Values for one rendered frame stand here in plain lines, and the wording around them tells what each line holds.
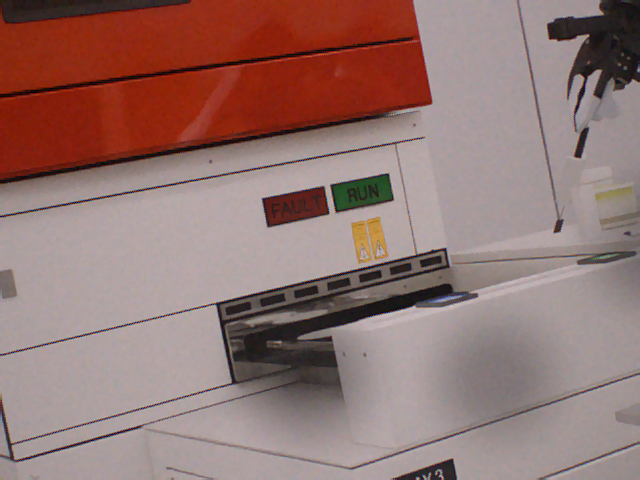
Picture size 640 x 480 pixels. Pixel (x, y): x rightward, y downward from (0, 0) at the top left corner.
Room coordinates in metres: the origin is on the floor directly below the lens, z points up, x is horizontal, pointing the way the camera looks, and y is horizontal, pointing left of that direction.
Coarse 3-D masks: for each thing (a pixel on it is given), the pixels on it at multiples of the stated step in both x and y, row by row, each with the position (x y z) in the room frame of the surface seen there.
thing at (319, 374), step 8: (304, 368) 2.07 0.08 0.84; (312, 368) 2.04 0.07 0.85; (320, 368) 2.02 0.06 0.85; (328, 368) 2.00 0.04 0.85; (336, 368) 1.98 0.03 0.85; (304, 376) 2.07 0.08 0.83; (312, 376) 2.05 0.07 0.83; (320, 376) 2.03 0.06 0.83; (328, 376) 2.00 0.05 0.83; (336, 376) 1.98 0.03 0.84; (320, 384) 2.03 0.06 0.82; (328, 384) 2.01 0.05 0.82; (336, 384) 1.99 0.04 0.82
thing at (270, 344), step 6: (270, 342) 2.03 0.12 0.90; (276, 342) 2.01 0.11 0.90; (282, 342) 2.00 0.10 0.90; (288, 342) 1.98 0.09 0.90; (294, 342) 1.96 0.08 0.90; (300, 342) 1.95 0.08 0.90; (306, 342) 1.93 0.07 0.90; (312, 342) 1.91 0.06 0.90; (318, 342) 1.90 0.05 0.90; (324, 342) 1.89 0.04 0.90; (330, 342) 1.87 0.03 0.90; (270, 348) 2.03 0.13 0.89; (276, 348) 2.01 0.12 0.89; (282, 348) 2.00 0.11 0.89; (288, 348) 1.98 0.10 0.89; (294, 348) 1.96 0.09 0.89; (300, 348) 1.94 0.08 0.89; (306, 348) 1.93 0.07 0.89; (312, 348) 1.91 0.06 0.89; (318, 348) 1.89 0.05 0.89; (324, 348) 1.88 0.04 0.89; (330, 348) 1.86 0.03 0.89
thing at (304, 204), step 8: (304, 192) 2.14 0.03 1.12; (312, 192) 2.15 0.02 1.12; (320, 192) 2.16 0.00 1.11; (272, 200) 2.11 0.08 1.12; (280, 200) 2.12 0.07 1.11; (288, 200) 2.13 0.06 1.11; (296, 200) 2.14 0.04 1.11; (304, 200) 2.14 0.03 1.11; (312, 200) 2.15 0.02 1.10; (320, 200) 2.16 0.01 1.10; (272, 208) 2.11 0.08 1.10; (280, 208) 2.12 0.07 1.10; (288, 208) 2.13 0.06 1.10; (296, 208) 2.13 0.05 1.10; (304, 208) 2.14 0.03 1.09; (312, 208) 2.15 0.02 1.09; (320, 208) 2.16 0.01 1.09; (272, 216) 2.11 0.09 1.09; (280, 216) 2.12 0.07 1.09; (288, 216) 2.13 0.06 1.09; (296, 216) 2.13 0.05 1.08; (304, 216) 2.14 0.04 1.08
